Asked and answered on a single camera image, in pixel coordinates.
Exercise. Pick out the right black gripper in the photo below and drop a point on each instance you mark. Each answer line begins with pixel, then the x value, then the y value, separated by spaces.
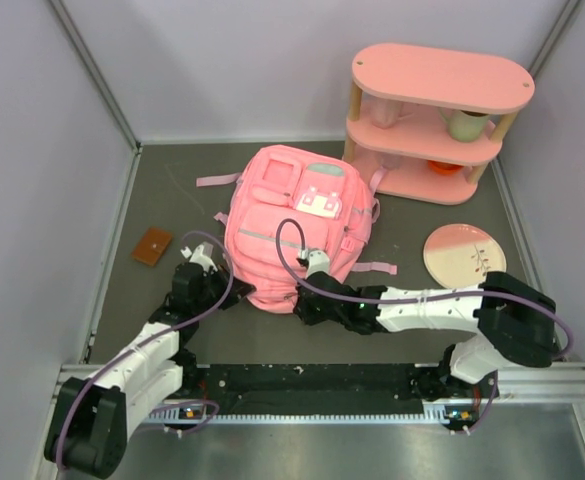
pixel 303 309

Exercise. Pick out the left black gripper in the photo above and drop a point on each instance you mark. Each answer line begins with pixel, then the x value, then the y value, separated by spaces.
pixel 241 289

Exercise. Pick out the brown leather card wallet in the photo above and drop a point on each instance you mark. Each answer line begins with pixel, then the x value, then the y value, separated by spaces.
pixel 152 246

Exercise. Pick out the pink student backpack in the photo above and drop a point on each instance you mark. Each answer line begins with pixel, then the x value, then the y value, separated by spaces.
pixel 287 199

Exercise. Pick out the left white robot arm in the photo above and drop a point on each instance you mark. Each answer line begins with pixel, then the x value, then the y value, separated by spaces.
pixel 95 417

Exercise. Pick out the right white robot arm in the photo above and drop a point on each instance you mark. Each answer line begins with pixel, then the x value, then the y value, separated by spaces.
pixel 508 322

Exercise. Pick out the pink white floral plate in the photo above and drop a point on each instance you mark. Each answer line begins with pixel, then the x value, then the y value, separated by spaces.
pixel 460 255

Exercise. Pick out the clear glass on shelf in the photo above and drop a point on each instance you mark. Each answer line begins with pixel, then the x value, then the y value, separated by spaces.
pixel 390 161

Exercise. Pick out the orange bowl on shelf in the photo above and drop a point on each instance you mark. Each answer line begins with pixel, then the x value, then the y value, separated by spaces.
pixel 444 169

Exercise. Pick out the pink cup on shelf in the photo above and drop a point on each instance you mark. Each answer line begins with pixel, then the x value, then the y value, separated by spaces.
pixel 385 113

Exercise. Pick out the pink three-tier shelf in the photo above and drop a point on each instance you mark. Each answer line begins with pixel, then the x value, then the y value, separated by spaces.
pixel 424 79

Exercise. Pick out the green mug on shelf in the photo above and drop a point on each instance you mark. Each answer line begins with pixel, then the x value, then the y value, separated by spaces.
pixel 464 126

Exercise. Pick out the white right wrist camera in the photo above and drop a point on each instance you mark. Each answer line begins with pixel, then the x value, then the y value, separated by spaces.
pixel 314 261

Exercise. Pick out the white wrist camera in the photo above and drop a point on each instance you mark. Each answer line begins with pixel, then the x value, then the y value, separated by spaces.
pixel 201 255
pixel 314 261

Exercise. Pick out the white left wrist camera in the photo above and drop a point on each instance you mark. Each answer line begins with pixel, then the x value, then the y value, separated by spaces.
pixel 201 255

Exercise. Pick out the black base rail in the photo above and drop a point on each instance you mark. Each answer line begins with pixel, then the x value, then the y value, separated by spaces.
pixel 328 389

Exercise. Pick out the grey slotted cable duct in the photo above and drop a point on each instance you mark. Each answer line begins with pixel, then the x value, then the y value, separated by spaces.
pixel 437 413

